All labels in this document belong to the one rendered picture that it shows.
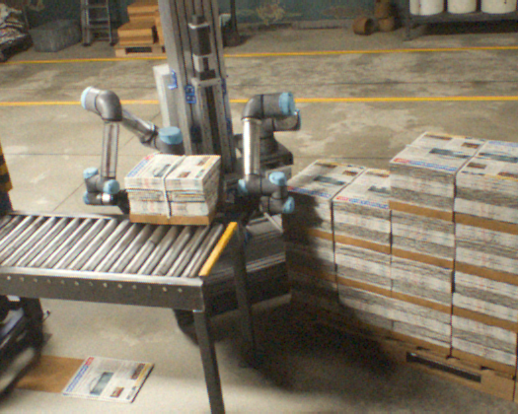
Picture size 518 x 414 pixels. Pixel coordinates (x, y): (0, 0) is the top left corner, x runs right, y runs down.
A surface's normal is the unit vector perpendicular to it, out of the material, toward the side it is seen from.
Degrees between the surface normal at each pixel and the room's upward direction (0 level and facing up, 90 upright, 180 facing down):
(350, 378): 0
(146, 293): 90
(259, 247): 0
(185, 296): 90
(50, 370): 0
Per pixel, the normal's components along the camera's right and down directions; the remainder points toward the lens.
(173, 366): -0.11, -0.88
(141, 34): -0.22, 0.45
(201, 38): 0.35, 0.40
